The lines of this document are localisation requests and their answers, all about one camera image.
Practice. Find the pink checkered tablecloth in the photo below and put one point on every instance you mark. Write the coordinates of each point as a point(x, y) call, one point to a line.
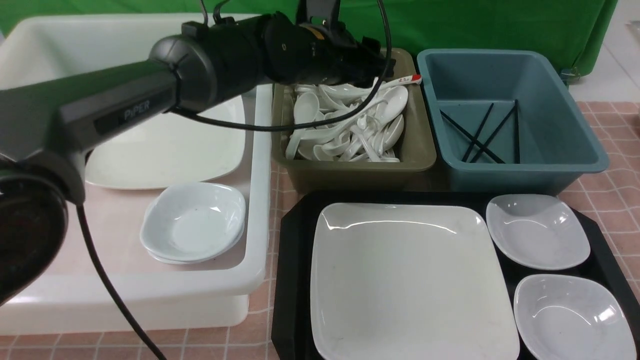
point(610, 198)

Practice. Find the white spoon red handle tip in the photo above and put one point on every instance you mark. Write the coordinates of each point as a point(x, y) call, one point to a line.
point(350, 92)

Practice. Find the olive green plastic bin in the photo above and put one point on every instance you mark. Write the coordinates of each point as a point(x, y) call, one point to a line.
point(362, 158)

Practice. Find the white small bowl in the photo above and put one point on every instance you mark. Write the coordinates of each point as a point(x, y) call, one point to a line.
point(165, 260)
point(192, 221)

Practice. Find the white square rice plate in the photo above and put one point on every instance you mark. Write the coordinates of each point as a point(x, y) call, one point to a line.
point(408, 282)

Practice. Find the white small bowl top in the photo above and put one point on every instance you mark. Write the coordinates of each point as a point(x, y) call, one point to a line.
point(192, 221)

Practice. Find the black chopstick in bin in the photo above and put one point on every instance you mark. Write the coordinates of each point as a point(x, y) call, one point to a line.
point(477, 134)
point(493, 136)

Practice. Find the white square plate in tub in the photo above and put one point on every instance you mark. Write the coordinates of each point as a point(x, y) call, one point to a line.
point(163, 151)

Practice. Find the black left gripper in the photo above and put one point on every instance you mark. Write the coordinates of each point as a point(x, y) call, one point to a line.
point(312, 54)

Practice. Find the white small dish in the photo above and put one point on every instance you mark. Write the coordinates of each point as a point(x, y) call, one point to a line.
point(562, 317)
point(537, 231)

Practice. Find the teal plastic bin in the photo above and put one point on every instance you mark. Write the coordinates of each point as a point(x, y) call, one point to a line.
point(557, 145)

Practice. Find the black serving tray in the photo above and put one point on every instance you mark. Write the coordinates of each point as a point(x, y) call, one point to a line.
point(291, 331)

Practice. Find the black chopstick gold tip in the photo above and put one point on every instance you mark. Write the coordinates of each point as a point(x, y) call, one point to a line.
point(516, 133)
point(480, 145)

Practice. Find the white small bowl bottom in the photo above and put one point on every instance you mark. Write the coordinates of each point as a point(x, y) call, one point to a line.
point(165, 260)

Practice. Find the large white plastic tub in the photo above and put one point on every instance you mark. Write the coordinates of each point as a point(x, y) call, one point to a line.
point(69, 297)

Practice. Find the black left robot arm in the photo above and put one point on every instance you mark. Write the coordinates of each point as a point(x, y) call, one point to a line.
point(48, 129)

